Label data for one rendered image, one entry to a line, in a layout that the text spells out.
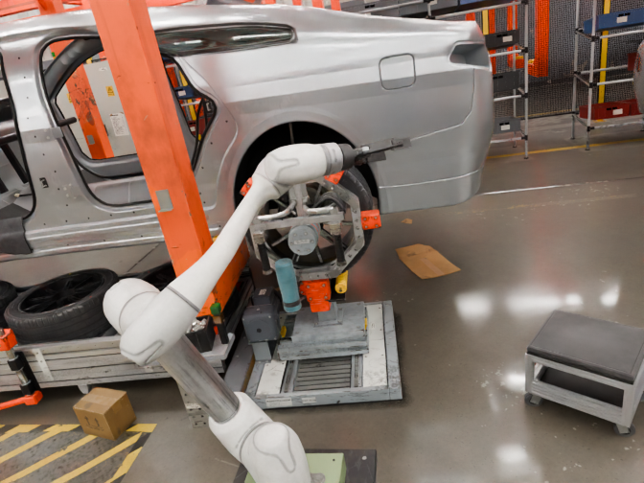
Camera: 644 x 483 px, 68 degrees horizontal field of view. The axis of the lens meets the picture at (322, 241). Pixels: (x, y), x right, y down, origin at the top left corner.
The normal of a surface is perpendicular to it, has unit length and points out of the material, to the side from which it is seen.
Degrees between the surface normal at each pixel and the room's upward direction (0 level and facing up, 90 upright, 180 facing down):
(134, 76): 90
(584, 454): 0
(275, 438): 6
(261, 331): 90
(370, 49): 80
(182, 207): 90
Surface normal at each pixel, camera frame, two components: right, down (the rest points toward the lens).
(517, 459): -0.16, -0.91
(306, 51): -0.11, 0.21
